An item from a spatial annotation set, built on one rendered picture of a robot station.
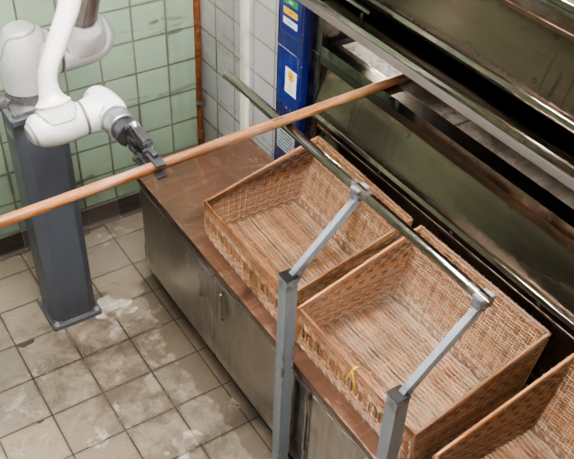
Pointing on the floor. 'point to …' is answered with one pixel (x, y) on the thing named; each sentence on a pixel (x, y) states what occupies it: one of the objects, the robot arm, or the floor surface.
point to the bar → (394, 411)
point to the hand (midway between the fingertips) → (156, 165)
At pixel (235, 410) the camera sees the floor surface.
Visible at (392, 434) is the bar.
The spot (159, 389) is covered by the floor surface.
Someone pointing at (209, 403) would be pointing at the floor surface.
